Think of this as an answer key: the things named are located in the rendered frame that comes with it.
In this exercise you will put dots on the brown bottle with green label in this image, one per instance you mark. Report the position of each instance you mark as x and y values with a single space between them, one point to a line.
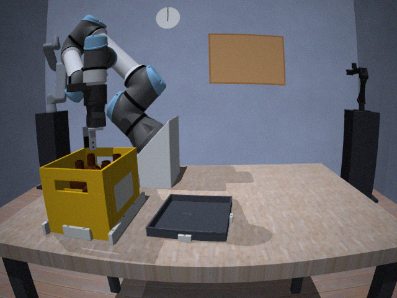
105 163

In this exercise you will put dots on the yellow plastic crate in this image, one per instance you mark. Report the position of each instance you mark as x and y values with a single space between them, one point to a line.
111 191

